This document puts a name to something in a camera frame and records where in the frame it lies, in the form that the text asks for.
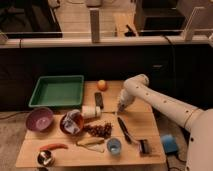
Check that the orange fruit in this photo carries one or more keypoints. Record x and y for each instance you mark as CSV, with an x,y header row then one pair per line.
x,y
102,85

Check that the yellow banana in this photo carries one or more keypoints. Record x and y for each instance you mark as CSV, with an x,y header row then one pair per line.
x,y
90,141

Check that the black dish brush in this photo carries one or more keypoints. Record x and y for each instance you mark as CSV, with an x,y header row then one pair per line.
x,y
143,145

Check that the white cylindrical cup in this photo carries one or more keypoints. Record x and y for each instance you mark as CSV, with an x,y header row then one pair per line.
x,y
91,112

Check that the small metal bowl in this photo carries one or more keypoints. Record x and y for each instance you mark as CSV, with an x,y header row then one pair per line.
x,y
45,158

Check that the blue tape roll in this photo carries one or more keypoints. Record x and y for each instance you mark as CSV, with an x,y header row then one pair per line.
x,y
169,144

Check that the purple bowl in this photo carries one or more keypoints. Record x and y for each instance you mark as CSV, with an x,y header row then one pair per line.
x,y
39,119

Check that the red chili pepper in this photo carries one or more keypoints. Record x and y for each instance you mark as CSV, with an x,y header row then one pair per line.
x,y
53,146

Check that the bunch of dark grapes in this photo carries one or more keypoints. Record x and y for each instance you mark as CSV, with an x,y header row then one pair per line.
x,y
103,131

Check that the brown bowl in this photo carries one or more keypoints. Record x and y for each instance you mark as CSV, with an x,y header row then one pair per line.
x,y
78,119

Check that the black handled knife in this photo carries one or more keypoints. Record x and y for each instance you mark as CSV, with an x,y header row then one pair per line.
x,y
124,130

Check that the crumpled white cloth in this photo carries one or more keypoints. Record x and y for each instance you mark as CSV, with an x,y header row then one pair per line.
x,y
69,124

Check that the blue glass cup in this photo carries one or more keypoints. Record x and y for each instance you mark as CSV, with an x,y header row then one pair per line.
x,y
114,146

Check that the black rectangular sponge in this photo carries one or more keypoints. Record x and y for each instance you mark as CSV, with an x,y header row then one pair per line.
x,y
99,100

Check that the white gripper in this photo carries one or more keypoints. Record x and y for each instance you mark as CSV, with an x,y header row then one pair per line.
x,y
124,100

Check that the green plastic tray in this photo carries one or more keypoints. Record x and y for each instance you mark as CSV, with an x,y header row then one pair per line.
x,y
58,91

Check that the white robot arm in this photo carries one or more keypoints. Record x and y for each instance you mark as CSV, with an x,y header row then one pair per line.
x,y
198,122

